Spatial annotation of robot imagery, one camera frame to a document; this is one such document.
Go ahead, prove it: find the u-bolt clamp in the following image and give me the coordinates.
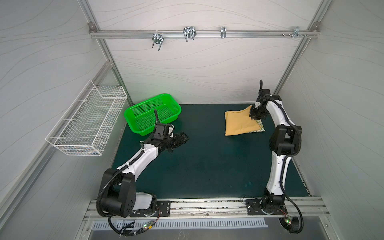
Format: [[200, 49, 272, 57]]
[[152, 33, 164, 51], [183, 27, 197, 42]]

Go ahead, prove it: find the green plastic basket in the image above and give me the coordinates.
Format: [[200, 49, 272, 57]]
[[124, 94, 182, 136]]

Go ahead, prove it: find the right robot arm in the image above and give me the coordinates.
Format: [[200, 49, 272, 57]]
[[250, 88, 302, 215]]

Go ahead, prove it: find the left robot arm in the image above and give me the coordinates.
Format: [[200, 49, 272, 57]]
[[96, 123, 189, 218]]

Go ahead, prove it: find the yellow skirt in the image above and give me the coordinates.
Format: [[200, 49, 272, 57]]
[[225, 105, 259, 136]]

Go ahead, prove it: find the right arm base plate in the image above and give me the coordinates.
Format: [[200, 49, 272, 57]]
[[243, 199, 288, 216]]

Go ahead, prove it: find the middle U-bolt clamp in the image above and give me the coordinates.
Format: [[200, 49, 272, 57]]
[[183, 27, 197, 42]]

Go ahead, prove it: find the small metal hook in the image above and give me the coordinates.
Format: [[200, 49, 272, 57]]
[[221, 27, 227, 39]]

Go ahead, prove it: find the right base cable bundle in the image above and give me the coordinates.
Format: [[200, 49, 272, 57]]
[[277, 191, 305, 234]]

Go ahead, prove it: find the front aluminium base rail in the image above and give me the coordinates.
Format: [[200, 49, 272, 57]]
[[84, 197, 330, 220]]

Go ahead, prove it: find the base cable bundle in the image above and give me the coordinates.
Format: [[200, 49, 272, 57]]
[[107, 209, 161, 237], [277, 191, 305, 234]]

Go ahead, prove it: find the white wire basket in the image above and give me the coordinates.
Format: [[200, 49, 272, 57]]
[[46, 80, 127, 156]]

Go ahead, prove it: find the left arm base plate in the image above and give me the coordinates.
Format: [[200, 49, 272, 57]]
[[129, 201, 171, 218]]

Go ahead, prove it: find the left base cable bundle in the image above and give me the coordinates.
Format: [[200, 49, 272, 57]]
[[107, 209, 161, 237]]

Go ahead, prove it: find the lemon print skirt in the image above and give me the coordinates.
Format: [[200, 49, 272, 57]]
[[255, 120, 265, 132]]

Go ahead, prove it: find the horizontal aluminium rail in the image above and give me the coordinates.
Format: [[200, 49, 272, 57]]
[[90, 29, 321, 39]]

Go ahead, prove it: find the white vent strip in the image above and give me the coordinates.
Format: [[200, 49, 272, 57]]
[[92, 218, 269, 231]]

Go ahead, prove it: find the right bolt bracket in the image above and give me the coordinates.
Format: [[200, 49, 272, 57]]
[[282, 27, 309, 39]]

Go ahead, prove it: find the left U-bolt clamp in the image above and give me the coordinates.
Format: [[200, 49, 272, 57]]
[[152, 33, 164, 51]]

